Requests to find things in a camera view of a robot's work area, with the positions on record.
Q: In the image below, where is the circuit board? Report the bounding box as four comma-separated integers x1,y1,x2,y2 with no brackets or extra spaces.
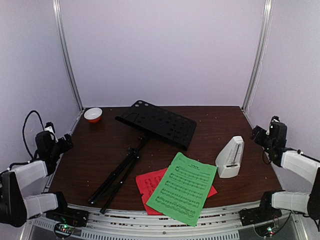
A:
53,222,75,239
253,220,284,238

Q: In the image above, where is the right aluminium frame post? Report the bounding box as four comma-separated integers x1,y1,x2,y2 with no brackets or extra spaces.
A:
242,0,274,113

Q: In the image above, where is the right circuit board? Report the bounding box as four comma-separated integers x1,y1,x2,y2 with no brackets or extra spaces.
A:
253,220,284,238

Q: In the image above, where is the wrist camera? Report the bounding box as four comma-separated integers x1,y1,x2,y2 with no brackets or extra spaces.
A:
269,116,282,128
44,122,57,142

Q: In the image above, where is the red sheet music paper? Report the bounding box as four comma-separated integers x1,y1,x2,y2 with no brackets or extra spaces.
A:
135,167,219,216

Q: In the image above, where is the green cloth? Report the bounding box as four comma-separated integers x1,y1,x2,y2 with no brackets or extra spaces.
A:
146,152,218,227

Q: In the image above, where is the black music stand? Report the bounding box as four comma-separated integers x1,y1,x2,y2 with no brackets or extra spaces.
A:
87,100,197,214

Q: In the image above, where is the left circuit board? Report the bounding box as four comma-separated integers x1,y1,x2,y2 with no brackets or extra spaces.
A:
53,222,75,239

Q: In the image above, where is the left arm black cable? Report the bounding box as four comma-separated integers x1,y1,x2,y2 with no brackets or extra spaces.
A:
21,109,46,158

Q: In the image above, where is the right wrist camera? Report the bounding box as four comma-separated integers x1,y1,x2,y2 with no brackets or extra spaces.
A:
269,116,282,128

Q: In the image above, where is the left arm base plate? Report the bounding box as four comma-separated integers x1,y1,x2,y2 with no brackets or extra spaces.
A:
45,207,89,227

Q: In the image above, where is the white metronome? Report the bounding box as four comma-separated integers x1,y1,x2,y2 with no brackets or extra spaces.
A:
215,135,245,179

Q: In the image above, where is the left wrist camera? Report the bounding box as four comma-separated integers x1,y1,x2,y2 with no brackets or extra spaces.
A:
44,122,57,142

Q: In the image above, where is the left aluminium frame post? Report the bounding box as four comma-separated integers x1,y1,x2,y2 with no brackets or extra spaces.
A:
52,0,84,112

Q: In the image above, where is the aluminium frame post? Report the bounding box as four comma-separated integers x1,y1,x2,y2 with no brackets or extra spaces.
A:
52,0,84,112
242,0,274,113

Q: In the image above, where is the aluminium front rail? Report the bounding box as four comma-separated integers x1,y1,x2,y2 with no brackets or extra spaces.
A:
18,201,308,240

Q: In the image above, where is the orange white bowl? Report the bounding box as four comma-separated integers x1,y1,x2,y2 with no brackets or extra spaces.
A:
84,107,103,124

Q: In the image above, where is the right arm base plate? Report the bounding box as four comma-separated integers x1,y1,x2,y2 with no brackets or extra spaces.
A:
238,207,282,226

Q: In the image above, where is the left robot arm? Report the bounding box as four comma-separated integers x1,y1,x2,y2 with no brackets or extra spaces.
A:
0,130,74,228

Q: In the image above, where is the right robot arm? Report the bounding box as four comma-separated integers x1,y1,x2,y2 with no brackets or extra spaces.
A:
251,117,320,228

